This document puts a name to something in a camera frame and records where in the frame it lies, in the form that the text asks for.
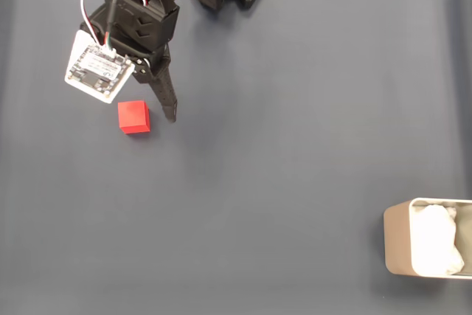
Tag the red cube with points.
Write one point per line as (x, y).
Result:
(132, 117)

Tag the beige rounded metal box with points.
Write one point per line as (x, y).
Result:
(396, 241)

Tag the dark blue table mat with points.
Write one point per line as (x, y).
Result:
(258, 145)

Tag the white crumpled tissue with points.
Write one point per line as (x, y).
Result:
(435, 237)

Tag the white camera circuit board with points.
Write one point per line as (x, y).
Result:
(99, 71)

